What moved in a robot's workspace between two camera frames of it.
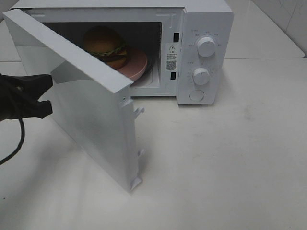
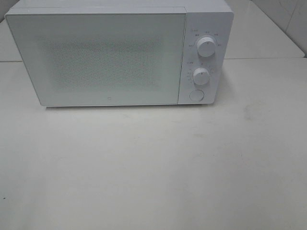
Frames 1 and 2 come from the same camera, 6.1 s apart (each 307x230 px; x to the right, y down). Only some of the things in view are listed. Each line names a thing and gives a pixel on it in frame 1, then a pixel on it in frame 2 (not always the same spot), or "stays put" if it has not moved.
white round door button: (197, 95) stays put
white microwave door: (91, 100) -> (92, 56)
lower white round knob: (201, 76) stays put
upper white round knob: (206, 47) stays put
